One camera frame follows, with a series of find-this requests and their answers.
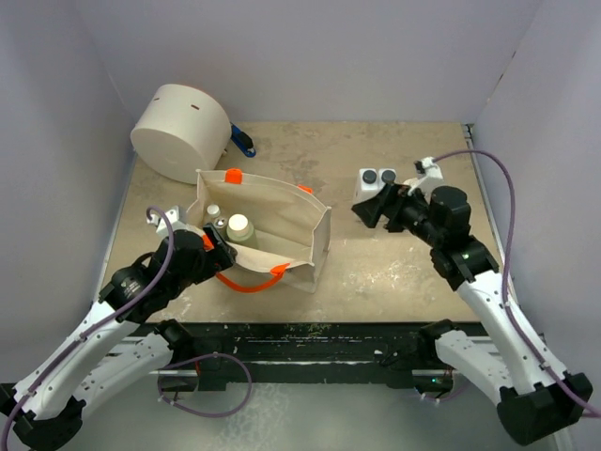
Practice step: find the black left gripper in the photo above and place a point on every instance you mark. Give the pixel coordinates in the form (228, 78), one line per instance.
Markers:
(214, 259)

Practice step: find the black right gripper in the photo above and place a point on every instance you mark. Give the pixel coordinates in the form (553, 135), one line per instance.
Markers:
(396, 197)

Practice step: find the green bottle white cap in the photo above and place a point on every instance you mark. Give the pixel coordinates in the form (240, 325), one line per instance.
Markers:
(240, 230)

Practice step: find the white square bottle dark cap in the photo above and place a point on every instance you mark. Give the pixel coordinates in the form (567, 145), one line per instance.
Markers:
(367, 185)

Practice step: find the small silver cap bottle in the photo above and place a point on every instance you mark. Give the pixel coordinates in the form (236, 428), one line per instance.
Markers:
(220, 224)

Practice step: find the clear bottle white cap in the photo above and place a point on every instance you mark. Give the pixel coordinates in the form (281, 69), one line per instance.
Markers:
(213, 212)

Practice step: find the canvas bag orange handles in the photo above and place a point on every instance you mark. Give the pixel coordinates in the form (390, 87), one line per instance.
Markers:
(292, 227)

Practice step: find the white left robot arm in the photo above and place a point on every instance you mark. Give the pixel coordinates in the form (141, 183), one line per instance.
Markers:
(47, 408)

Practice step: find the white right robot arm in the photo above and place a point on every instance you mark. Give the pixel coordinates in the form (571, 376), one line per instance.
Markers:
(533, 392)

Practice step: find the blue black tool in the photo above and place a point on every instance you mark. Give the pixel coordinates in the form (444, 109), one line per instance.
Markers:
(242, 141)

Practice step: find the large white cylindrical container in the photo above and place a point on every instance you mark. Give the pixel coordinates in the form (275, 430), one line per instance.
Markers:
(183, 130)

